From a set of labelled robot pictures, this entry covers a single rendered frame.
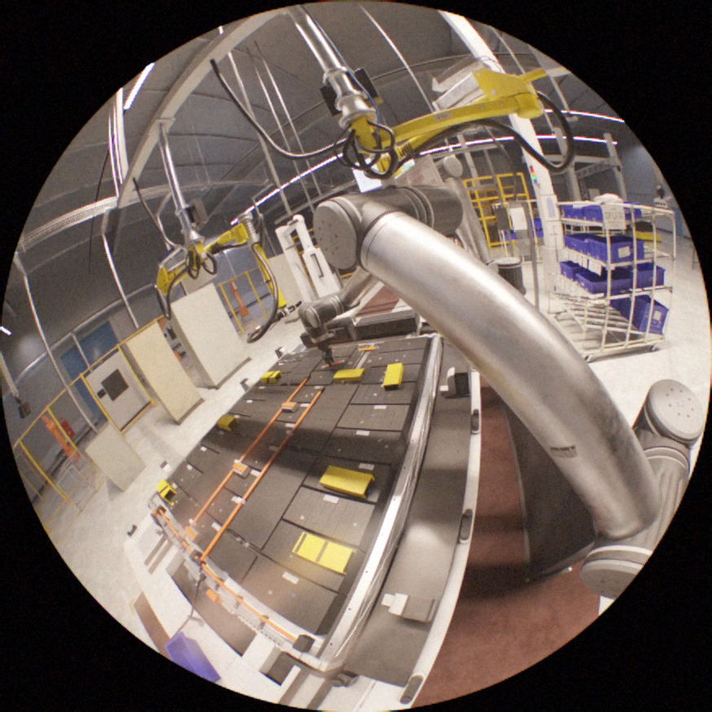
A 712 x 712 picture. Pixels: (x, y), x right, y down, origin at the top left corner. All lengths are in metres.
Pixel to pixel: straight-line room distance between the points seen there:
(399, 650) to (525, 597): 1.03
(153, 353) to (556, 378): 5.18
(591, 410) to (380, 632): 0.70
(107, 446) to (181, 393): 1.95
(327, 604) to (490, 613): 1.12
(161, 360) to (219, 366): 1.37
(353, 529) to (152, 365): 4.78
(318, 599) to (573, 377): 0.70
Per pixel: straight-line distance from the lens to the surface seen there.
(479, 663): 1.70
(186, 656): 1.29
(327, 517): 0.76
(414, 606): 0.63
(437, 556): 0.77
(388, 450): 0.82
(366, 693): 0.88
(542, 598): 1.71
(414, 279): 0.35
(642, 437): 0.68
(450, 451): 0.93
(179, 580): 1.48
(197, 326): 5.44
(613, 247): 2.78
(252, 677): 1.06
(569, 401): 0.33
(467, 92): 1.09
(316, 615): 0.70
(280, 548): 0.80
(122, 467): 5.00
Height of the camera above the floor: 1.63
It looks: 26 degrees down
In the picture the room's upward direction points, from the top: 21 degrees counter-clockwise
